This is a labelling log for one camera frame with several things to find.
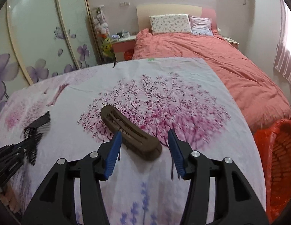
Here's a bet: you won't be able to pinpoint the floral white pillow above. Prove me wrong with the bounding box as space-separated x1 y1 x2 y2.
150 14 192 35

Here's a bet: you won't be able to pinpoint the left pink nightstand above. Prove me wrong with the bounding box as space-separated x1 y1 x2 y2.
112 35 136 62

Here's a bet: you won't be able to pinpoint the bed with salmon duvet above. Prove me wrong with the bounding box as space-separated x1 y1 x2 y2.
133 29 291 133

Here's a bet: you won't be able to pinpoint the cream pink headboard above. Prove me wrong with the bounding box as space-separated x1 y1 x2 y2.
136 4 217 33

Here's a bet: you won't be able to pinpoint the brown hair clip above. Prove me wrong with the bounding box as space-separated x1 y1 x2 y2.
100 105 162 161

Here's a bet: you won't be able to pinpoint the pink window curtain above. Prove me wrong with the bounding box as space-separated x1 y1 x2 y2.
274 0 291 86

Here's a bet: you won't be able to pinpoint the floral pink purple tablecloth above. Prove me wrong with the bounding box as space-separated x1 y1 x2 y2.
0 58 266 224

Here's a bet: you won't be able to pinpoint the sliding floral wardrobe door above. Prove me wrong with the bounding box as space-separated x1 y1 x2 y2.
0 0 99 111

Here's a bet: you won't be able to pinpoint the right nightstand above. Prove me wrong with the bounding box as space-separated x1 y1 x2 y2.
223 37 239 50

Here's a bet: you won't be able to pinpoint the hanging plush toys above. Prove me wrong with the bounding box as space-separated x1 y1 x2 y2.
93 6 115 62

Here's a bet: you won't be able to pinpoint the pink striped pillow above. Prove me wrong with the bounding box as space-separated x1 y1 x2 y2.
189 15 213 36

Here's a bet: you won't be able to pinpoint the red plastic laundry basket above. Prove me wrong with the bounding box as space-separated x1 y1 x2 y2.
254 119 291 222

